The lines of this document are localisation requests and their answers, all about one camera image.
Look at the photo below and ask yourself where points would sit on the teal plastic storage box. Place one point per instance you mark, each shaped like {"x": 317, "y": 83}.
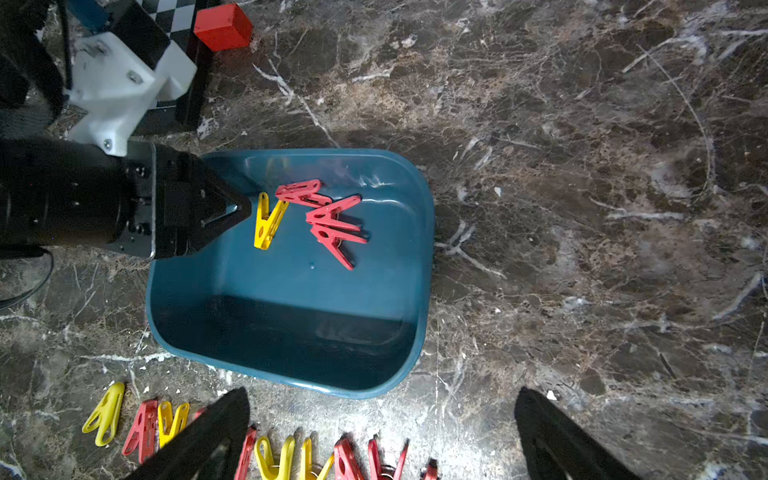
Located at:
{"x": 293, "y": 313}

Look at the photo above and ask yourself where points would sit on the slim yellow clothespin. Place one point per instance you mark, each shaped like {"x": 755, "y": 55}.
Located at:
{"x": 267, "y": 221}

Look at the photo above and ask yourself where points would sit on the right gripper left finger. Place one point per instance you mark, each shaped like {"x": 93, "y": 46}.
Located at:
{"x": 208, "y": 449}

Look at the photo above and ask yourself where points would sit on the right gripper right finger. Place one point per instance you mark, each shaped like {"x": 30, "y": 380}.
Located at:
{"x": 555, "y": 447}

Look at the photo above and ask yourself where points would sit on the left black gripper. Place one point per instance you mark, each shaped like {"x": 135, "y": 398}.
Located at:
{"x": 153, "y": 203}

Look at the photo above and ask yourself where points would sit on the big yellow clothespin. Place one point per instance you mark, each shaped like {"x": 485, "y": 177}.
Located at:
{"x": 104, "y": 419}

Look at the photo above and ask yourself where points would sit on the yellow clothespin row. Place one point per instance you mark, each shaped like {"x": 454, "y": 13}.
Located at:
{"x": 271, "y": 467}
{"x": 308, "y": 469}

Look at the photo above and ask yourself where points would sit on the clothespin pile in box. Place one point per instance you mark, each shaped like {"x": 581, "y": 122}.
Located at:
{"x": 324, "y": 216}

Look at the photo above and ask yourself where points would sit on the red clothespin row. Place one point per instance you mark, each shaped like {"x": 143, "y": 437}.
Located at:
{"x": 246, "y": 453}
{"x": 430, "y": 471}

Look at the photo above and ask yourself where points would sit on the black grey checkerboard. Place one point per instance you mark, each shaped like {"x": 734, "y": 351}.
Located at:
{"x": 180, "y": 101}

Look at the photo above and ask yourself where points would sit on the small red block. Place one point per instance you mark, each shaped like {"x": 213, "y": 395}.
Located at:
{"x": 223, "y": 27}

